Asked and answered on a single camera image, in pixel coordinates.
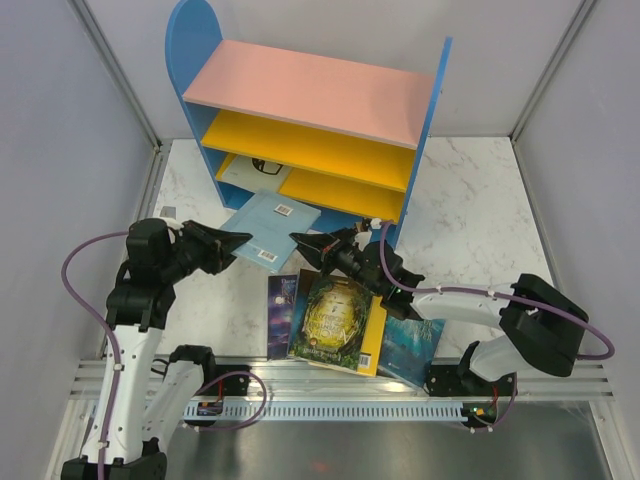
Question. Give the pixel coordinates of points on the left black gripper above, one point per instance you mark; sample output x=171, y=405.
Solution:
x=214, y=241

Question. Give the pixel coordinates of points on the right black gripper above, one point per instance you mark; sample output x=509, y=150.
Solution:
x=313, y=245

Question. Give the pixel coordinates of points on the light blue book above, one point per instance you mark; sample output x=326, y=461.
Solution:
x=270, y=218

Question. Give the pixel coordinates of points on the green forest cover book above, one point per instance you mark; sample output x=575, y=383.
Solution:
x=327, y=288

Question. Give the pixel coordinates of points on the grey Great Gatsby book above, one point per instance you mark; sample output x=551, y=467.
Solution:
x=252, y=174

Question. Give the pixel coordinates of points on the yellow book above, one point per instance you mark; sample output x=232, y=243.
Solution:
x=375, y=345

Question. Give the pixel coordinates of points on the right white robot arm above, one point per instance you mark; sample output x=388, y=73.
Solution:
x=541, y=328

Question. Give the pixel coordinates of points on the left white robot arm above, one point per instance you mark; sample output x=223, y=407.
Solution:
x=130, y=433

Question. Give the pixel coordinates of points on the dark blue starry book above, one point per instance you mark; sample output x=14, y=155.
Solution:
x=304, y=284

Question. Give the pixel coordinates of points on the purple Robinson Crusoe book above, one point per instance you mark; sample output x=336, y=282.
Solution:
x=281, y=293

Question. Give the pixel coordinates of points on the blue pink yellow bookshelf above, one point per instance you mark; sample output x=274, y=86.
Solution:
x=351, y=135

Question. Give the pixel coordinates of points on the blue ocean cover book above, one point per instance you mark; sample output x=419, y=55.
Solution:
x=408, y=348

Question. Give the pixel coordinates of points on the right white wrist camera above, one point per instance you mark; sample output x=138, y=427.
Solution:
x=365, y=228

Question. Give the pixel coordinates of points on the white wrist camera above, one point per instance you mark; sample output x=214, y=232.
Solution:
x=173, y=226
x=365, y=228

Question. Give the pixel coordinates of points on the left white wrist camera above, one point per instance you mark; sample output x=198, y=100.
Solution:
x=173, y=226

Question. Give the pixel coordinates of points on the left aluminium corner post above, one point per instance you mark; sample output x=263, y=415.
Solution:
x=97, y=37

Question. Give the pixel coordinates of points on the aluminium corner post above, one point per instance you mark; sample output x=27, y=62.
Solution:
x=571, y=33
x=97, y=37

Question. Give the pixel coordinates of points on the white slotted cable duct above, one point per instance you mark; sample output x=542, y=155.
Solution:
x=238, y=409

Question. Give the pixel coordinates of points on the aluminium mounting rail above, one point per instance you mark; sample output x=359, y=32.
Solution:
x=289, y=379

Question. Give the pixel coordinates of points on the right aluminium corner post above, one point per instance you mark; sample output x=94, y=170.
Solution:
x=571, y=33

